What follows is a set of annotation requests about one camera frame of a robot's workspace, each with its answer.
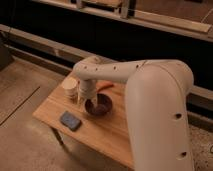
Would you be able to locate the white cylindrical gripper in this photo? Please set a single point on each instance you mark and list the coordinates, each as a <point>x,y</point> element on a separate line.
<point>87,90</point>

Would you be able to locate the dark brown ceramic bowl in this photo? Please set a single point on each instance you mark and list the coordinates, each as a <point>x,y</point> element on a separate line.
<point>103,106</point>

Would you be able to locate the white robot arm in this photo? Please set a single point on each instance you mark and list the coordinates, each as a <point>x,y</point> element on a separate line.
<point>155,107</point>

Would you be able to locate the beige paper cup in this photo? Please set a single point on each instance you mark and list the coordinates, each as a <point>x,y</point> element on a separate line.
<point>70,86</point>

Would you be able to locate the blue grey sponge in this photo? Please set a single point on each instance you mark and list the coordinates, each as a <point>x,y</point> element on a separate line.
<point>70,121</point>

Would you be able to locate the wooden table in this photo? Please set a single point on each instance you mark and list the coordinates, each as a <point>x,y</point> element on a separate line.
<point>107,134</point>

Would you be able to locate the wooden shelf rail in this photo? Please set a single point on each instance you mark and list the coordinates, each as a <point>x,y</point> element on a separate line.
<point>183,27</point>

